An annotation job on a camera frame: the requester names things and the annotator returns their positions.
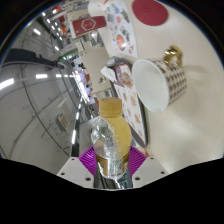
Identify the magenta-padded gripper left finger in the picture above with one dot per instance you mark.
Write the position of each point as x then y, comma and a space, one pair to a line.
88, 160

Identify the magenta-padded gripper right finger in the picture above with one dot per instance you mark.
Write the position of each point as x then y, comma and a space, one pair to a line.
137, 160

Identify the clear bottle with yellow drink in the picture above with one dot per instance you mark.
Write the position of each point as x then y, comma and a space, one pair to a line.
115, 133

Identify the ceiling air conditioner unit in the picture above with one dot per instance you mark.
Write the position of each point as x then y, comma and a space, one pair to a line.
62, 121

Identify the printed paper tray liner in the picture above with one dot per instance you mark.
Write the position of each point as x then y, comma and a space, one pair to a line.
133, 110

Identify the wrapped food piece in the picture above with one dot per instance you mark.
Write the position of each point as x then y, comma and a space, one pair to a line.
126, 79

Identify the white paper napkin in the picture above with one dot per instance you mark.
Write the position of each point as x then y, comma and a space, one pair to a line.
108, 72

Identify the beige chair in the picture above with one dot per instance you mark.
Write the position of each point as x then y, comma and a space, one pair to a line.
95, 66

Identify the ceiling lights group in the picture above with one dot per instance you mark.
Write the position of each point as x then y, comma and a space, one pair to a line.
6, 83

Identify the colourful sticker sheet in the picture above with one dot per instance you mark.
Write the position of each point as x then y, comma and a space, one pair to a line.
121, 33

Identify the flat round red coaster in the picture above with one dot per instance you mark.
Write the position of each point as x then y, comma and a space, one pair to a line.
150, 11

